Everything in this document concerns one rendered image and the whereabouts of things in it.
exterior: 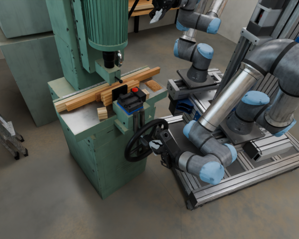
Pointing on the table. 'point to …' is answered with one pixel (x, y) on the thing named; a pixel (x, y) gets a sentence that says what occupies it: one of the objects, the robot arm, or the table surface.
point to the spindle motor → (107, 23)
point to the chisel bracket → (110, 73)
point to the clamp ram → (119, 92)
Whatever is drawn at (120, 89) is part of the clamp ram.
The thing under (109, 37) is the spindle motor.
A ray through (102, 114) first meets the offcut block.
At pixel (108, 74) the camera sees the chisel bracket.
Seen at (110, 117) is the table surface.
